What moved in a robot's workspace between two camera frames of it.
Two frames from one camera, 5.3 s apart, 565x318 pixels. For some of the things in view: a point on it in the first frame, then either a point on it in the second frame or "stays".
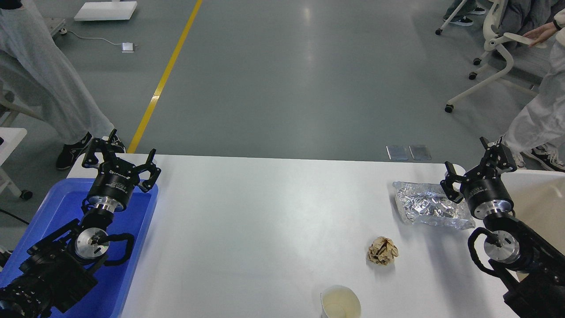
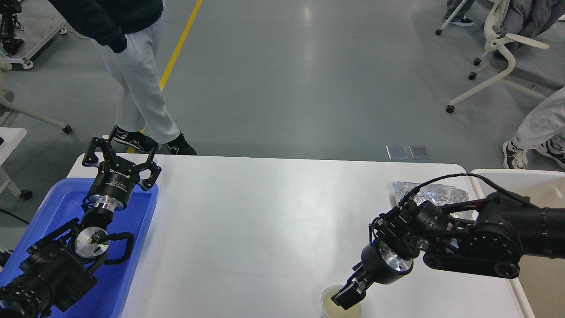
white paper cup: x=340 y=301 stays
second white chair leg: x=438 y=31 stays
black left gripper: x=116 y=178 stays
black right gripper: x=484 y=190 → x=379 y=264
